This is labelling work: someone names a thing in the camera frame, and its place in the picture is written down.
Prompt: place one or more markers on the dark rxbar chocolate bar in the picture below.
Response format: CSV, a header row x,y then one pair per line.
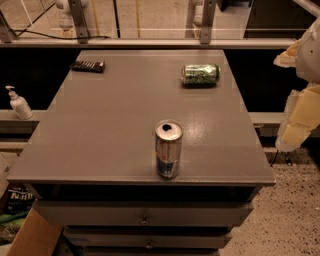
x,y
88,66

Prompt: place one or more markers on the dark printed bag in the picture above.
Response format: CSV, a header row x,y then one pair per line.
x,y
17,199

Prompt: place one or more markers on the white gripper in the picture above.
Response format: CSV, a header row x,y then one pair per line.
x,y
310,58

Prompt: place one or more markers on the grey drawer cabinet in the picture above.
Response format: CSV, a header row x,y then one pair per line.
x,y
91,162

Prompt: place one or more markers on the silver blue redbull can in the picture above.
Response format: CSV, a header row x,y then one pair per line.
x,y
168,144

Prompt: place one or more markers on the white pump lotion bottle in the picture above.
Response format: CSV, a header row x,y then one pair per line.
x,y
19,104

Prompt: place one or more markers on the top drawer knob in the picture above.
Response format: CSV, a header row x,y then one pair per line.
x,y
144,221

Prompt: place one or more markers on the brown cardboard box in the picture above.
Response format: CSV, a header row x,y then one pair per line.
x,y
36,237

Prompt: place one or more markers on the lower drawer knob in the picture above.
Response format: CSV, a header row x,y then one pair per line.
x,y
149,245

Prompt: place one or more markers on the drawer knob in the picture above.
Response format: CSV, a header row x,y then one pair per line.
x,y
149,245
144,221

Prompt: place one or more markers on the green soda can lying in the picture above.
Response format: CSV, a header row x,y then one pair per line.
x,y
200,74

